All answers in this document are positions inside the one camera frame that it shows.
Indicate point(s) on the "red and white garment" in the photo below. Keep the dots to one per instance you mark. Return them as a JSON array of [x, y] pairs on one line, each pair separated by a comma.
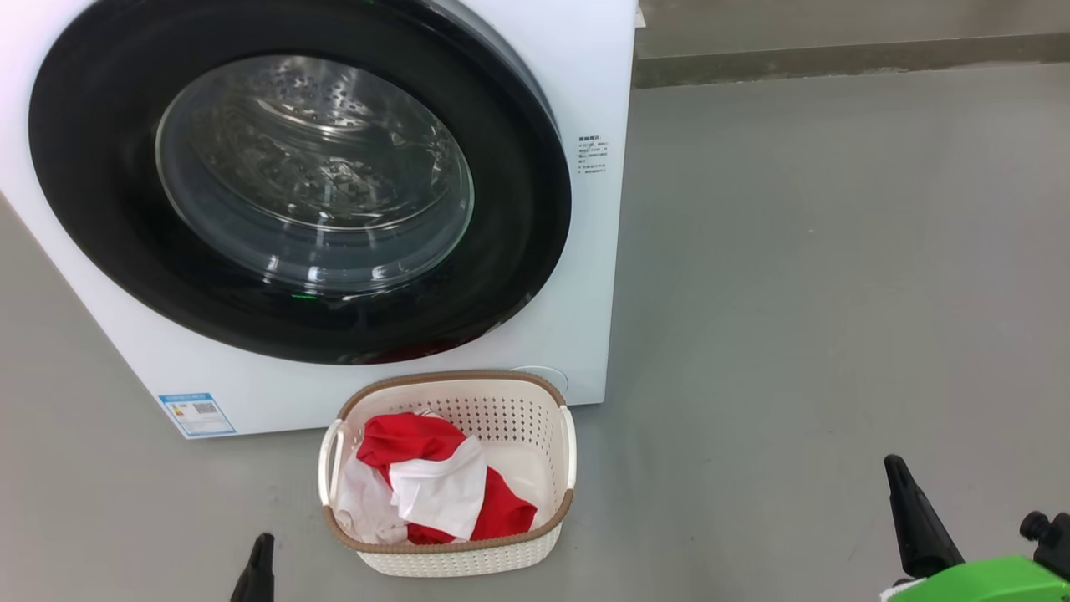
[[418, 439]]

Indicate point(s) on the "black round glass washer door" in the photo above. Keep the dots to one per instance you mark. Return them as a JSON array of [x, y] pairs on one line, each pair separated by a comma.
[[92, 167]]

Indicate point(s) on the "small printed text label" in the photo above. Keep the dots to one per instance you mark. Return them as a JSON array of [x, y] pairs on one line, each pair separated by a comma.
[[593, 155]]

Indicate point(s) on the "cream basket with brown rim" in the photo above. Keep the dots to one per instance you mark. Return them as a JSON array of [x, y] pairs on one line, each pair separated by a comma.
[[501, 556]]

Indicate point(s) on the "round white filter cover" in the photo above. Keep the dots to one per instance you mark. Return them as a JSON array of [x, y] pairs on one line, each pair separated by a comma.
[[552, 376]]

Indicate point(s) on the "grey baseboard strip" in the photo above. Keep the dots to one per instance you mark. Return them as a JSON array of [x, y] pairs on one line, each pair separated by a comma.
[[836, 63]]

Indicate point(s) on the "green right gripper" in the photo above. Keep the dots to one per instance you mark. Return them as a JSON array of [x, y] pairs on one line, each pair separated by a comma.
[[986, 581]]

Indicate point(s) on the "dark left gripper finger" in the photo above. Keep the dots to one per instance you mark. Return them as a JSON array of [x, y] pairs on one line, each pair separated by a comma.
[[259, 581]]

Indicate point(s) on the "white front-load washing machine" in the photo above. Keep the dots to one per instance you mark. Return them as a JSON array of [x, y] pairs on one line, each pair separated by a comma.
[[593, 293]]

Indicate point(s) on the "blue energy label sticker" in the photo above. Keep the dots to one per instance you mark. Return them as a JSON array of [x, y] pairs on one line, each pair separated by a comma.
[[197, 414]]

